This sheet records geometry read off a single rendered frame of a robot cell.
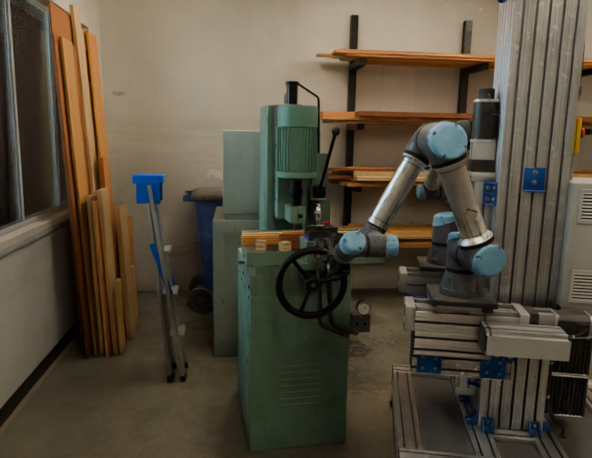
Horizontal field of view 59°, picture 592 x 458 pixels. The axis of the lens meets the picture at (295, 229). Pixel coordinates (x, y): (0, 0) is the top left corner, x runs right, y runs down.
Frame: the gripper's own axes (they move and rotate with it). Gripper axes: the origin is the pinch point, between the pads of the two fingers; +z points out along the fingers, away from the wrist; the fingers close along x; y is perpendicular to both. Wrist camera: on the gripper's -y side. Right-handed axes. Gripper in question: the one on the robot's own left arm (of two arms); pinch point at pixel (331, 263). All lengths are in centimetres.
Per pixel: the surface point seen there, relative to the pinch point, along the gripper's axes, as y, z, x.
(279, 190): -43, 31, -15
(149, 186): -62, 74, -79
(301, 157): -49, 9, -8
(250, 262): -6.8, 21.7, -29.1
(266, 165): -57, 34, -20
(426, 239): -81, 212, 131
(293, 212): -29.9, 23.3, -10.2
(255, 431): 60, 59, -25
